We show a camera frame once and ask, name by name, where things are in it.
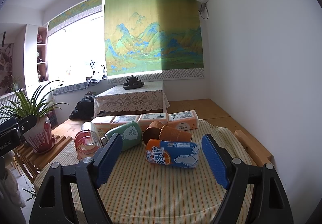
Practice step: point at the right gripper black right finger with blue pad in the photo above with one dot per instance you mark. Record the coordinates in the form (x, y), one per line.
(269, 202)

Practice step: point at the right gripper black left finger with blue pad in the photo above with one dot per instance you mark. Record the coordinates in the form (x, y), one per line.
(54, 201)

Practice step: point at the red striped glass cup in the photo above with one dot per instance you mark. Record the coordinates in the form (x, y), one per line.
(87, 142)

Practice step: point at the white clear cup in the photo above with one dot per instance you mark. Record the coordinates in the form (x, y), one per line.
(92, 128)

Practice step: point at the blue orange Arctic Ocean cup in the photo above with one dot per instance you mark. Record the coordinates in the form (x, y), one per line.
(176, 154)

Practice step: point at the green cup lying down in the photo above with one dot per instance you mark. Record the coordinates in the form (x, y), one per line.
(130, 132)

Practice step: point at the brown paper cup left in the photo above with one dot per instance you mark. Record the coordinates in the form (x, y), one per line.
(152, 132)

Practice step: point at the brown paper cup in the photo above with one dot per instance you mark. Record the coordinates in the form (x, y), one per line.
(152, 132)
(174, 135)

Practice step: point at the brown paper cup right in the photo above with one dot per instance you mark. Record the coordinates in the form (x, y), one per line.
(174, 135)

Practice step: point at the wooden slatted stand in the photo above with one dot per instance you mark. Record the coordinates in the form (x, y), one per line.
(32, 163)

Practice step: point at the white red plant pot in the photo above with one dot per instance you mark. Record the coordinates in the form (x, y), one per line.
(40, 136)

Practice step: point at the striped yellow tablecloth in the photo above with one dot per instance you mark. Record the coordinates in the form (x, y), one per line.
(141, 192)

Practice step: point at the black device at left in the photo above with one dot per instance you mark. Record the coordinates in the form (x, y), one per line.
(13, 130)

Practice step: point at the black bag on floor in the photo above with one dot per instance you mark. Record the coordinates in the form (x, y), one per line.
(84, 109)

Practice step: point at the green spider plant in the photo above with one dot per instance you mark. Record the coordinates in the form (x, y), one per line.
(38, 104)

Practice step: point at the wooden platform bench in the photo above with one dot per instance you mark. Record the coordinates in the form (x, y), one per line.
(209, 111)

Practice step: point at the orange tissue pack right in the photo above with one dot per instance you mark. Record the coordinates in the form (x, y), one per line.
(187, 120)

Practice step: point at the orange tissue pack middle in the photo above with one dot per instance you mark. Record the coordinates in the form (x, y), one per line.
(146, 119)

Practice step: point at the low table with lace cloth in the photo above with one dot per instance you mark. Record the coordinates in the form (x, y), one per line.
(150, 97)

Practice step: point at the green landscape roller blind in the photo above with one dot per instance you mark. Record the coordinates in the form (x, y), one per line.
(160, 39)

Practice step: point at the pink white wall shelf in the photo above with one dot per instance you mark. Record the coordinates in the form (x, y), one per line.
(35, 55)

